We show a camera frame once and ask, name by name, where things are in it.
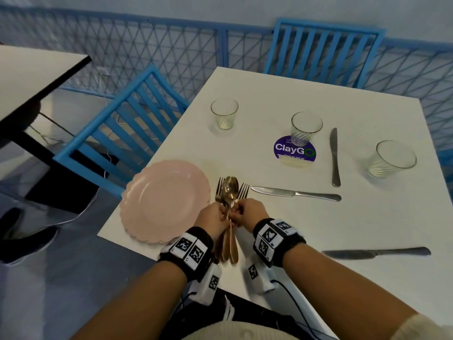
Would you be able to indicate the person's right hand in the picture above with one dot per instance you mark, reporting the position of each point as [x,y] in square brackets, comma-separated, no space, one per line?
[253,214]

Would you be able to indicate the person's left hand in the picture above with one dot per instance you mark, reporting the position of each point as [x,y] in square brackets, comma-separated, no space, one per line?
[208,219]

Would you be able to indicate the person's left fingers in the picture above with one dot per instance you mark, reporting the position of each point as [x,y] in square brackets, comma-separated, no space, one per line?
[223,215]

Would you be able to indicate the person's right fingers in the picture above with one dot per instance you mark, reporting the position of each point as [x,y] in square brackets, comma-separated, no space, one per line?
[235,214]

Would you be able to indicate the gold spoon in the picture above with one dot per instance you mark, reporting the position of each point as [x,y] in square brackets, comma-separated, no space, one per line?
[234,187]
[224,194]

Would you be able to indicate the silver fork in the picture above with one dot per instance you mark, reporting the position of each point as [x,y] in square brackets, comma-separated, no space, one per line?
[242,193]
[219,189]

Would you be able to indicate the person's left forearm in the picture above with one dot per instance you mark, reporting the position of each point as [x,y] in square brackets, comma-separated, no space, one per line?
[134,304]

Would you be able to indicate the person's right forearm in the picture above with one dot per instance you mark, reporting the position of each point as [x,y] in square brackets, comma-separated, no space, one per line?
[339,283]

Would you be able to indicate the black wristband with marker tiles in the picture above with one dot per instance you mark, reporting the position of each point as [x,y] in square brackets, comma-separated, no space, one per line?
[185,249]
[274,240]

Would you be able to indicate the silver table knife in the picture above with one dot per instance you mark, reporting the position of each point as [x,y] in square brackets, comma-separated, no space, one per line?
[382,252]
[293,193]
[334,155]

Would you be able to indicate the pink scalloped plate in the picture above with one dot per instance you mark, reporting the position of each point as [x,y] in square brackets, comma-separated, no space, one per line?
[159,201]

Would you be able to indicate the round purple sticker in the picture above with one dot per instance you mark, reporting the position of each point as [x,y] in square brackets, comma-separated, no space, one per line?
[283,152]

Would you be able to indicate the black trousers with white stripes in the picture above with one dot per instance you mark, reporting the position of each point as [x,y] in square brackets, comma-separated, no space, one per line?
[247,313]

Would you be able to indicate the clear drinking glass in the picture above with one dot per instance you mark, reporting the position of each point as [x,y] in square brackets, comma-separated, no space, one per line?
[224,113]
[391,160]
[306,129]

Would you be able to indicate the blue slatted wooden chair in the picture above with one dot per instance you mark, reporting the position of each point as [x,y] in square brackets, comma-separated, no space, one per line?
[318,49]
[106,138]

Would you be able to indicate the blue lattice fence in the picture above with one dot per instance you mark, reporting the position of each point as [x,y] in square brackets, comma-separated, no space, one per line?
[159,42]

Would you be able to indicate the black shoe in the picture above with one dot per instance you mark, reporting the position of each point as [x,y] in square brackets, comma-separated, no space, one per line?
[26,244]

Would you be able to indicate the cream knit sweater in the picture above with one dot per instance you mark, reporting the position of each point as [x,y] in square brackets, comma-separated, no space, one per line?
[433,329]

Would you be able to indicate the white table with black base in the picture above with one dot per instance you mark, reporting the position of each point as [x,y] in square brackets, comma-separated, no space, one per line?
[32,77]

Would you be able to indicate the white wrist camera unit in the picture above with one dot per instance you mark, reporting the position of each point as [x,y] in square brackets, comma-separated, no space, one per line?
[208,283]
[258,276]

